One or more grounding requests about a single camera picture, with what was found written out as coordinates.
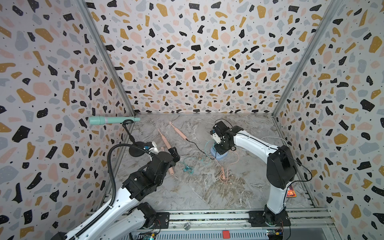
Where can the metal base rail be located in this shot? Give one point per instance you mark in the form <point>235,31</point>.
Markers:
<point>306,224</point>

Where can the red button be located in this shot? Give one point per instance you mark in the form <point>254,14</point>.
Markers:
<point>226,234</point>

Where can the pink toothbrush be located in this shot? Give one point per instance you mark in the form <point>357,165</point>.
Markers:
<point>179,132</point>
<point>165,140</point>
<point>171,169</point>

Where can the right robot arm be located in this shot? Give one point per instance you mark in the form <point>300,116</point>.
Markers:
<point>281,171</point>

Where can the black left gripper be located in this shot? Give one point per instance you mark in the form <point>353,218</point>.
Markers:
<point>176,154</point>

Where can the mint green microphone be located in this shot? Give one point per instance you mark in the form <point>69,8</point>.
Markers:
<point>98,120</point>

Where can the red smartphone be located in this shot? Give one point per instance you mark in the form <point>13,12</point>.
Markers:
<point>291,193</point>

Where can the blue power strip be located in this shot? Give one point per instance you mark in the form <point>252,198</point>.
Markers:
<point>216,155</point>

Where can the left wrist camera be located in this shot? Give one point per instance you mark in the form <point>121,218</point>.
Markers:
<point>151,147</point>

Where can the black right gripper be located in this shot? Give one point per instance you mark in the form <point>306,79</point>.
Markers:
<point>220,151</point>

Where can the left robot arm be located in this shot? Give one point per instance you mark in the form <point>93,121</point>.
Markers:
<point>126,212</point>

